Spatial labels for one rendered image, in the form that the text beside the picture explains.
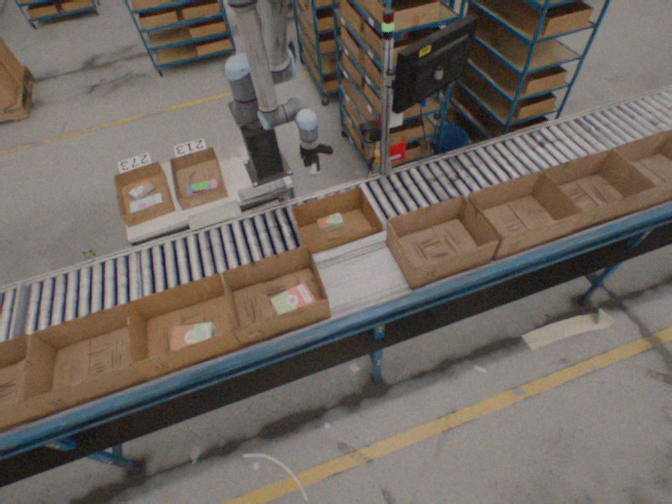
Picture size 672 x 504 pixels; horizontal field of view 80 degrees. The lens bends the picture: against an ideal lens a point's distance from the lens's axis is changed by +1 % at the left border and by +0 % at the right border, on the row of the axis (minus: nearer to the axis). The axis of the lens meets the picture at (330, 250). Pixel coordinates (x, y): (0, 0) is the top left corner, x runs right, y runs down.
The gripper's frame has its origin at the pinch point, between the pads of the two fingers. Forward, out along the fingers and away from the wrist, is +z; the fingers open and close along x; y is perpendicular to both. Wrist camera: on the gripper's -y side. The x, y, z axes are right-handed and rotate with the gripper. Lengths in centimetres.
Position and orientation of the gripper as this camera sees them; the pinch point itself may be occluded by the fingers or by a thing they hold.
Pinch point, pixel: (317, 170)
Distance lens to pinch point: 215.6
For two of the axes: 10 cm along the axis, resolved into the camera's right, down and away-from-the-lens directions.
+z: 0.5, 5.1, 8.6
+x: 3.3, 8.0, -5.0
